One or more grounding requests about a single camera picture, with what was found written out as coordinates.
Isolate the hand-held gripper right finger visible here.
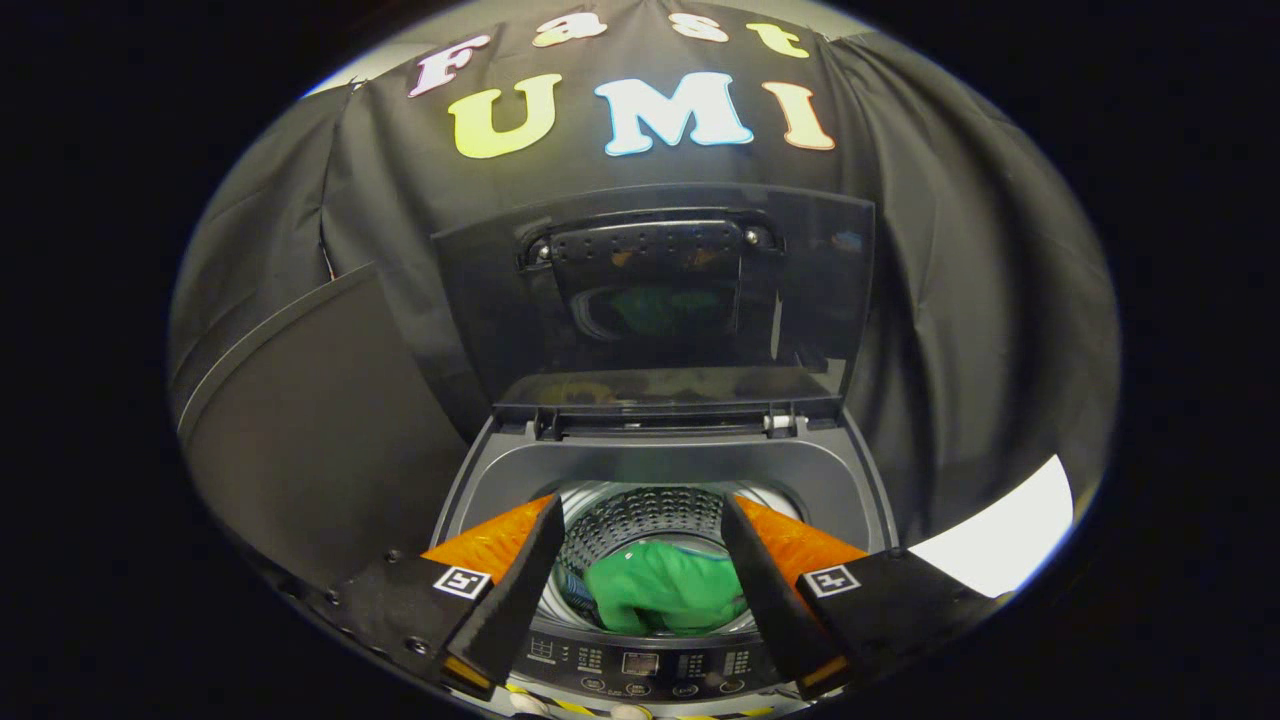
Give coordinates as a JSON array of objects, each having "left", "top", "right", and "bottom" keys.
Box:
[{"left": 718, "top": 492, "right": 1001, "bottom": 701}]

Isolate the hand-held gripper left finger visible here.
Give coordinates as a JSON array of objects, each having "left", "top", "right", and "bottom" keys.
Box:
[{"left": 320, "top": 492, "right": 567, "bottom": 701}]

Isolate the green polo shirt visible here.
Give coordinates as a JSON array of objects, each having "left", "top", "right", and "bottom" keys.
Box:
[{"left": 583, "top": 538, "right": 751, "bottom": 636}]

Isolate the grey washing machine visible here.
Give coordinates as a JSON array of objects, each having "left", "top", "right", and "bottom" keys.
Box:
[{"left": 430, "top": 405, "right": 901, "bottom": 716}]

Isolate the dark washing machine lid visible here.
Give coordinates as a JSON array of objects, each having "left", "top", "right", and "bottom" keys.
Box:
[{"left": 432, "top": 183, "right": 877, "bottom": 416}]

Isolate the white paper sheet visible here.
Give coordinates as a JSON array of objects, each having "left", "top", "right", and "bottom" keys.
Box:
[{"left": 908, "top": 455, "right": 1075, "bottom": 599}]

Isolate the grey cabinet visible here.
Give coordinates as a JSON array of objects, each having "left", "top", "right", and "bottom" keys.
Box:
[{"left": 175, "top": 262, "right": 471, "bottom": 591}]

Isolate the black backdrop cloth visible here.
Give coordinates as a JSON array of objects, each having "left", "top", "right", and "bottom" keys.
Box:
[{"left": 168, "top": 5, "right": 1119, "bottom": 561}]

